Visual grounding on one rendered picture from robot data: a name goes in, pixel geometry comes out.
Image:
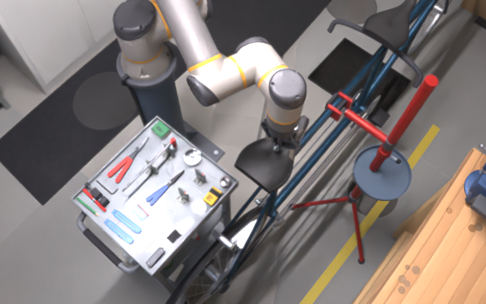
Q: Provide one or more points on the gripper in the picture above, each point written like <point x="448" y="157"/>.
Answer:
<point x="286" y="134"/>

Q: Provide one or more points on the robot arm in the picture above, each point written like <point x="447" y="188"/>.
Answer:
<point x="201" y="50"/>

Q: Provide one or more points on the blue tandem bicycle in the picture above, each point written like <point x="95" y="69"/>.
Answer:
<point x="310" y="126"/>

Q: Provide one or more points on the black bicycle saddle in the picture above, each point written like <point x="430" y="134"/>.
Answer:
<point x="264" y="164"/>
<point x="388" y="23"/>

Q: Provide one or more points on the small grey clamp block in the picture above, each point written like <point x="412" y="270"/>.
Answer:
<point x="182" y="194"/>
<point x="200" y="176"/>

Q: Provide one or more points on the black hex key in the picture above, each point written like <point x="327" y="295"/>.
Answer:
<point x="107" y="186"/>

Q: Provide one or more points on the black tool holder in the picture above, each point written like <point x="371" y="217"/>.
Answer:
<point x="98" y="195"/>

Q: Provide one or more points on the small round silver cap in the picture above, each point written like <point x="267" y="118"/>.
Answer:
<point x="225" y="181"/>

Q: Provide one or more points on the small black floor mat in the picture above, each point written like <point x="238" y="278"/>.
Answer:
<point x="344" y="67"/>

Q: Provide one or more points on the yellow black meter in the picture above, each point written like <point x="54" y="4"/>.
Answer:
<point x="212" y="196"/>

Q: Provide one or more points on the round silver tin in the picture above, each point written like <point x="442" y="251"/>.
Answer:
<point x="192" y="157"/>

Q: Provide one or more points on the blue round tool tray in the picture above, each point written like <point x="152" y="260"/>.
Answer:
<point x="388" y="181"/>

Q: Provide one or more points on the white round disc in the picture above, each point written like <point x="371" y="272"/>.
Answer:
<point x="198" y="207"/>

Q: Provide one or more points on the red bicycle repair stand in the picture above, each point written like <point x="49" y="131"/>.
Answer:
<point x="407" y="112"/>

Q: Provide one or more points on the green square box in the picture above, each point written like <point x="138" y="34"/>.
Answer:
<point x="160" y="128"/>

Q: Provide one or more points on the silver pump with red end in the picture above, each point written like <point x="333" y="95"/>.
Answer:
<point x="158" y="159"/>

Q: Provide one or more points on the black square patch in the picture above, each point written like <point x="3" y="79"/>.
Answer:
<point x="174" y="236"/>

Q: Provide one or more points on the long silver rod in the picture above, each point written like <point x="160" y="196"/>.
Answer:
<point x="139" y="185"/>

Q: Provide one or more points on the grey metal tool cart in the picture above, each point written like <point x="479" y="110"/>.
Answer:
<point x="158" y="236"/>

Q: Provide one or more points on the white card with red edge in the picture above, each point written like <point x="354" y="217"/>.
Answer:
<point x="141" y="211"/>

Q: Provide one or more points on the grey rectangular block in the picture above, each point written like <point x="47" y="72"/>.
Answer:
<point x="155" y="257"/>

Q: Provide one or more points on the blue tyre lever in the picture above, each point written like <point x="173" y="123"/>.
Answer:
<point x="125" y="221"/>
<point x="118" y="231"/>

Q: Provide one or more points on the wooden workbench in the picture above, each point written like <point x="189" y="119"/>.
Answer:
<point x="449" y="253"/>

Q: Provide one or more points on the red screwdriver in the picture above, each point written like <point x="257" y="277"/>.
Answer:
<point x="94" y="199"/>

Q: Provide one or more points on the green pencil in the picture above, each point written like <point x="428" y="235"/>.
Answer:
<point x="87" y="206"/>

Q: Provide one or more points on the large black floor mat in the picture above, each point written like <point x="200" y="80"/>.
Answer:
<point x="57" y="135"/>

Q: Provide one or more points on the white cupboard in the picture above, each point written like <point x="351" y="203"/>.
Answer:
<point x="57" y="38"/>

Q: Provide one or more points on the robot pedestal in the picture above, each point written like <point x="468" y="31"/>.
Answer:
<point x="158" y="101"/>

